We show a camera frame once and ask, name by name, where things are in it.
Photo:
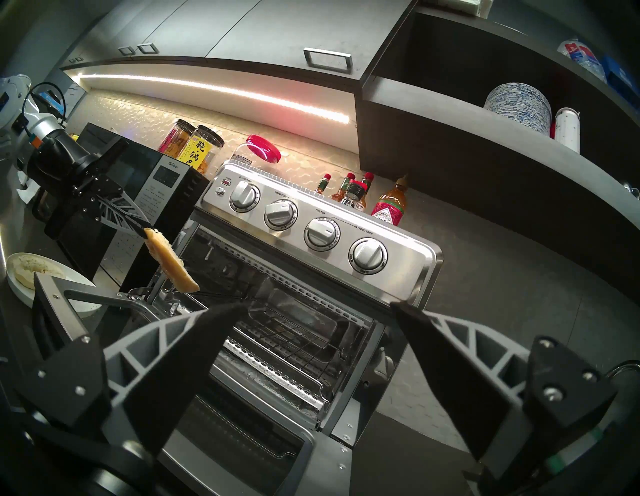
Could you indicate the medium Tabasco sauce bottle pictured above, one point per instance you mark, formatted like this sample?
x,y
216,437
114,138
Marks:
x,y
339,193

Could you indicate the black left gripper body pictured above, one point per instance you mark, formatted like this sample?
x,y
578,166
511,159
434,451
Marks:
x,y
65,165

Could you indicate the dark open wall shelf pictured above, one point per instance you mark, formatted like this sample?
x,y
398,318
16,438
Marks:
x,y
450,150

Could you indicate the large Tabasco sriracha bottle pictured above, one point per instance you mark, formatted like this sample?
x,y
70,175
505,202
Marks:
x,y
390,209

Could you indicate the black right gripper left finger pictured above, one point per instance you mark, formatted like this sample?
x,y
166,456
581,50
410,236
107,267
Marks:
x,y
150,370

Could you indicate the blue cardboard box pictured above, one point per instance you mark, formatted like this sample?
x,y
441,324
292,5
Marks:
x,y
620,76

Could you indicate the stainless steel toaster oven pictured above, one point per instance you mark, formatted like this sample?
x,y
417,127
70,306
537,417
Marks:
x,y
415,260

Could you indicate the pale crusted bagel half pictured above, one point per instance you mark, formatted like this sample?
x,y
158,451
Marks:
x,y
172,265

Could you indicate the bottled water pack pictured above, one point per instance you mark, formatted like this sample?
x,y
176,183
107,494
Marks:
x,y
582,56

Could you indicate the foil covered oven tray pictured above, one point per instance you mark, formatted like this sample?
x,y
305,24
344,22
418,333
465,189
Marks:
x,y
250,374

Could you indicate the under-cabinet light strip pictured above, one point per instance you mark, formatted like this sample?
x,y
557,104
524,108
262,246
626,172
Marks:
x,y
225,91

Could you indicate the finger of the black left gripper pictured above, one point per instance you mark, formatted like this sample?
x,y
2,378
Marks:
x,y
120,212

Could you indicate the large white paper bag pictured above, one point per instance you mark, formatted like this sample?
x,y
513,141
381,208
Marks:
x,y
27,192

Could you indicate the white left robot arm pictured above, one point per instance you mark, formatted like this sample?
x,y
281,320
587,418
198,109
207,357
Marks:
x,y
45,127

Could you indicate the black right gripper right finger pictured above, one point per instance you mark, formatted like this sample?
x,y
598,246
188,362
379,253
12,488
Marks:
x,y
500,395

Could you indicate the glass toaster oven door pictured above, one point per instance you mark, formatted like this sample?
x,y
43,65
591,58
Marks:
x,y
330,467

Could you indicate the silver oven control knob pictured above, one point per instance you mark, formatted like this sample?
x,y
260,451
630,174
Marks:
x,y
368,255
280,214
244,196
322,233

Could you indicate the yellow label snack jar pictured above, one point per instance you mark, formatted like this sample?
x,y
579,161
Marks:
x,y
197,150

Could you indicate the dark crusted bagel half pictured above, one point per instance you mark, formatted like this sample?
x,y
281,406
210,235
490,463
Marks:
x,y
30,267

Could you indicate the red label snack jar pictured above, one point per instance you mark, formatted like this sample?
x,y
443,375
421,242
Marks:
x,y
175,140

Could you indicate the black microwave oven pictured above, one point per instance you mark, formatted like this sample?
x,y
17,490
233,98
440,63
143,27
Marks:
x,y
165,185

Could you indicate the green neck Tabasco bottle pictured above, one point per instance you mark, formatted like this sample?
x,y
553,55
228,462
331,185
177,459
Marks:
x,y
368,177

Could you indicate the round white plate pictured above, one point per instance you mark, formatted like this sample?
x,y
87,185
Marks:
x,y
82,304

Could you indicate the clear jar red lid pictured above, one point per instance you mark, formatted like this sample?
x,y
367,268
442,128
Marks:
x,y
262,148

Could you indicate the patterned plate stack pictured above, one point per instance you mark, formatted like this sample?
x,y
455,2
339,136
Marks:
x,y
517,106

